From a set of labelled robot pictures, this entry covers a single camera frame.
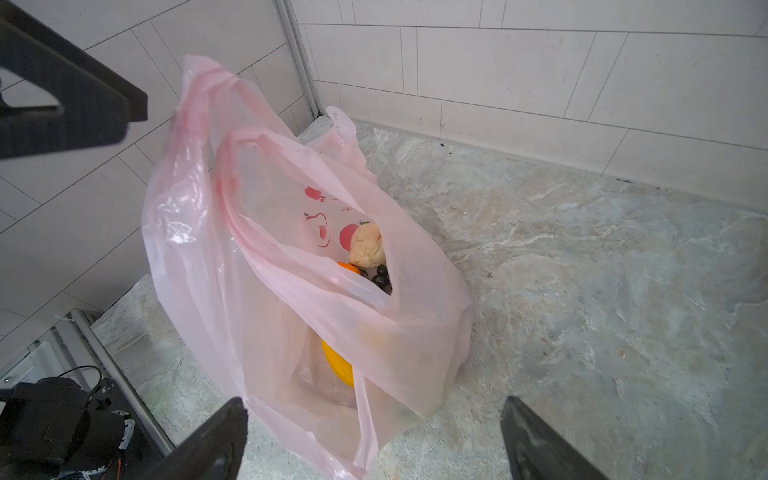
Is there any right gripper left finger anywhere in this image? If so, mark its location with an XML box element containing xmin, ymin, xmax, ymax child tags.
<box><xmin>144</xmin><ymin>397</ymin><xmax>248</xmax><ymax>480</ymax></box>

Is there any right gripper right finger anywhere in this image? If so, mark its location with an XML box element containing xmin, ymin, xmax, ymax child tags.
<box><xmin>500</xmin><ymin>396</ymin><xmax>608</xmax><ymax>480</ymax></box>

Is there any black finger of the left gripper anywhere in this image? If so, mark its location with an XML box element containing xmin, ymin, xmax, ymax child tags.
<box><xmin>0</xmin><ymin>0</ymin><xmax>149</xmax><ymax>161</ymax></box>

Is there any pink plastic bag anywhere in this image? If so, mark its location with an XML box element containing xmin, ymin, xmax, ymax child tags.
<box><xmin>142</xmin><ymin>55</ymin><xmax>473</xmax><ymax>479</ymax></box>

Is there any dark fake grapes bunch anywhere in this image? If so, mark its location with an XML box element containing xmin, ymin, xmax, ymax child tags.
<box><xmin>359</xmin><ymin>265</ymin><xmax>393</xmax><ymax>295</ymax></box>

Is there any yellow fake lemon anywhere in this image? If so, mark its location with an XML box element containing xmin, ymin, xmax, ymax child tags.
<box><xmin>321</xmin><ymin>340</ymin><xmax>354</xmax><ymax>387</ymax></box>

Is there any orange fake fruit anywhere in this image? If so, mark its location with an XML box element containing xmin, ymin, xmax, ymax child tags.
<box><xmin>337</xmin><ymin>262</ymin><xmax>362</xmax><ymax>275</ymax></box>

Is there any beige fake potato fruit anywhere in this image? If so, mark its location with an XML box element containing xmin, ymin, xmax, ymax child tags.
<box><xmin>349</xmin><ymin>223</ymin><xmax>386</xmax><ymax>269</ymax></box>

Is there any aluminium rail frame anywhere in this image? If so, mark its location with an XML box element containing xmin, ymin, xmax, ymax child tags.
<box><xmin>1</xmin><ymin>309</ymin><xmax>175</xmax><ymax>457</ymax></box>

